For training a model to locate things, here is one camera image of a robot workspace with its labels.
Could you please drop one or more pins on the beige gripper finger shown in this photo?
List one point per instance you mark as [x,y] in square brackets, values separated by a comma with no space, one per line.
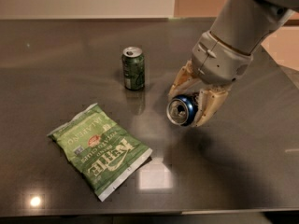
[185,80]
[209,100]

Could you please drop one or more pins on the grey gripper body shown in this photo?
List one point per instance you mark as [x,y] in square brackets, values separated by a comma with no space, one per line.
[220,62]

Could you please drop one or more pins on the blue pepsi can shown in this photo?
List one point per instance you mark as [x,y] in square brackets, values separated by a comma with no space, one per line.
[181,109]

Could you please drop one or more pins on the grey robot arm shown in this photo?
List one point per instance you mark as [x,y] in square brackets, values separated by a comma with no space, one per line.
[243,25]

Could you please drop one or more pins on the green soda can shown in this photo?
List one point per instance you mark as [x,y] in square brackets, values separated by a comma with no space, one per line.
[133,63]

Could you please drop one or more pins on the green jalapeno chips bag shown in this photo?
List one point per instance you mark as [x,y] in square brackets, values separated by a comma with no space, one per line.
[100,149]

